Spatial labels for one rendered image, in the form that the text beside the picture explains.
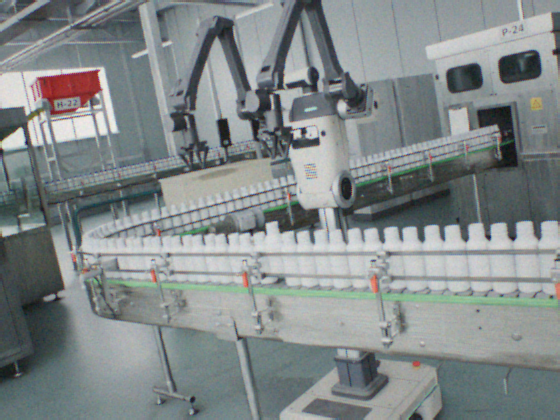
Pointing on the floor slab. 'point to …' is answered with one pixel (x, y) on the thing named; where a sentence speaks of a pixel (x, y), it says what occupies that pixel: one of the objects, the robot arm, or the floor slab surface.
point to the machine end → (547, 32)
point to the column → (159, 71)
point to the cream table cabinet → (215, 181)
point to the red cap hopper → (56, 84)
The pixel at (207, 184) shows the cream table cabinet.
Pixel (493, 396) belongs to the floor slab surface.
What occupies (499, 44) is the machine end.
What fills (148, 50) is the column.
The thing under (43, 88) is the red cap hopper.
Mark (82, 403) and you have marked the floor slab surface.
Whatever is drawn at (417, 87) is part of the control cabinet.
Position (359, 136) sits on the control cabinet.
